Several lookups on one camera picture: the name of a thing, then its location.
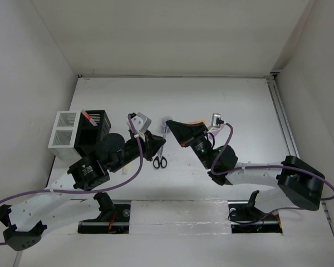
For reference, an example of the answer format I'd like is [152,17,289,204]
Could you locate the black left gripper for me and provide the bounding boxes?
[109,129,165,173]

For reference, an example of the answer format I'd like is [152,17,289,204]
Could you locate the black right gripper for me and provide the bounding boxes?
[166,121,214,170]

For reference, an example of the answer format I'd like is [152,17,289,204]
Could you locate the black handled scissors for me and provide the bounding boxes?
[153,146,168,169]

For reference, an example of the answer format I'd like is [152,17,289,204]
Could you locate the blue ballpoint pen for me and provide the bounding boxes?
[163,124,168,139]

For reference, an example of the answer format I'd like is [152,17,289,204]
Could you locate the jar of paper clips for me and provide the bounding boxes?
[161,116,173,127]

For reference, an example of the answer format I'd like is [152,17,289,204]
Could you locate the orange highlighter pen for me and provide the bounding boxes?
[81,110,94,125]

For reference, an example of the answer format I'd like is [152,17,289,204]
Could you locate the red highlighter pen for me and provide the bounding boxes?
[81,110,97,126]

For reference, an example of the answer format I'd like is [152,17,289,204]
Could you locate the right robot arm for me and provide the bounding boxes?
[166,115,325,219]

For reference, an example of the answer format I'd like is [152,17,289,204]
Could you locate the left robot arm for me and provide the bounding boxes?
[0,131,166,251]

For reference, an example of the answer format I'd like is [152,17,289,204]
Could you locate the orange yellow highlighter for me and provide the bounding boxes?
[188,120,206,124]

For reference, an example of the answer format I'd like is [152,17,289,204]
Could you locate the pink purple highlighter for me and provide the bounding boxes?
[208,129,222,140]

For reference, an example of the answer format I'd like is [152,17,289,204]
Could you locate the black slotted container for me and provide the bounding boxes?
[74,110,111,157]

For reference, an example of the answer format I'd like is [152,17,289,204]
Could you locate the white slotted container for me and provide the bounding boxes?
[48,111,81,161]

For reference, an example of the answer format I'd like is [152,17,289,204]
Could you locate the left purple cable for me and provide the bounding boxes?
[0,114,144,245]

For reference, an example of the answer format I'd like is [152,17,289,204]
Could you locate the purple cable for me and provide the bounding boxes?
[0,114,144,245]
[210,121,334,220]

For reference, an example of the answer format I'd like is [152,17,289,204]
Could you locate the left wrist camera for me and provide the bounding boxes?
[127,112,151,139]

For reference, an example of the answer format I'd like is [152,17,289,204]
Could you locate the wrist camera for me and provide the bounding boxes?
[127,112,151,139]
[211,113,224,128]

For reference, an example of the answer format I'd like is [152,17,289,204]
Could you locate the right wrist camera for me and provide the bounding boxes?
[211,113,224,128]

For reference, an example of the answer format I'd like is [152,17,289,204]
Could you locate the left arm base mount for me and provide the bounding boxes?
[77,192,131,234]

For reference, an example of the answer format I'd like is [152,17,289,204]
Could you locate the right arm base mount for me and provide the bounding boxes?
[228,190,283,234]

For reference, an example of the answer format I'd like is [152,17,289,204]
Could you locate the aluminium rail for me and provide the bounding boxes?
[264,75,300,158]

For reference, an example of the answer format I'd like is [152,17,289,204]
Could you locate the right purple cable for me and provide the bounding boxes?
[210,121,334,220]

